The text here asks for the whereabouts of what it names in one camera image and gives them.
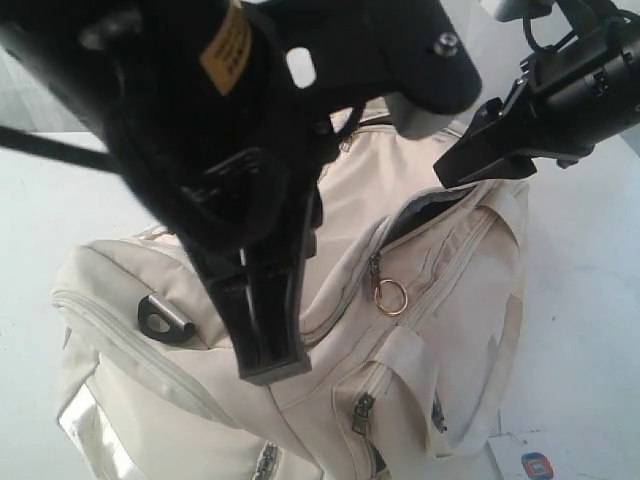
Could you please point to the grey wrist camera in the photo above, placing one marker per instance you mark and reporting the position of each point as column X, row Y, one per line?
column 410, row 121
column 507, row 10

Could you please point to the white paper card with logo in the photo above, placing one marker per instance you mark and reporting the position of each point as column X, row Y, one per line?
column 531, row 455

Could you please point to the cream fabric duffel bag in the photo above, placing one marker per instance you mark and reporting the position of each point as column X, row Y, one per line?
column 412, row 310

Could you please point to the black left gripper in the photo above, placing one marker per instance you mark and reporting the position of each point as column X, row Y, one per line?
column 228, row 110

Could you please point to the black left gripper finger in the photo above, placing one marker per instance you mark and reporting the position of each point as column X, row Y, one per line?
column 226, row 284
column 275, row 270

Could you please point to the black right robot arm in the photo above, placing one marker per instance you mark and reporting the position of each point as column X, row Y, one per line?
column 602, row 43

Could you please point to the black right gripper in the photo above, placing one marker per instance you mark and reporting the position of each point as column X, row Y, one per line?
column 532, row 121

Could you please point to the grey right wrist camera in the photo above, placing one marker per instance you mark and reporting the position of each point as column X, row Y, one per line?
column 507, row 10

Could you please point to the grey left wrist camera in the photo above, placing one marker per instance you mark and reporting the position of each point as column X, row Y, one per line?
column 410, row 121

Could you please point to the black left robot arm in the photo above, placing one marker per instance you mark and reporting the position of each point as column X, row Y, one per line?
column 60, row 44

